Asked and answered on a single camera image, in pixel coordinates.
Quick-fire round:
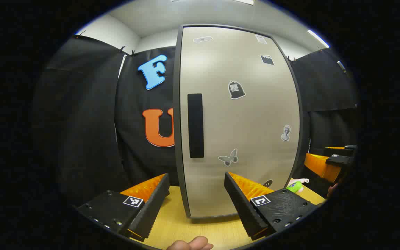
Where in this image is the black door handle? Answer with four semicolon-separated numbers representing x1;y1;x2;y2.
187;93;205;159

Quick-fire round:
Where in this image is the green pink plush toy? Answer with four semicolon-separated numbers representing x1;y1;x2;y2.
286;178;310;193

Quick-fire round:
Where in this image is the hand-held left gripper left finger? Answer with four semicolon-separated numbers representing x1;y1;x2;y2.
77;173;170;242

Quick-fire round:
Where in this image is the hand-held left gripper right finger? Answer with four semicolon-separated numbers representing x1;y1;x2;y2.
224;172;318;241

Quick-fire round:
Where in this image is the dark grey cabinet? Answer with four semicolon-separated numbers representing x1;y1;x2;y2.
173;24;308;219

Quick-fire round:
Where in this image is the black backdrop cloth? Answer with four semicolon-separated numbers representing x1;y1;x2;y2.
32;35;360;205

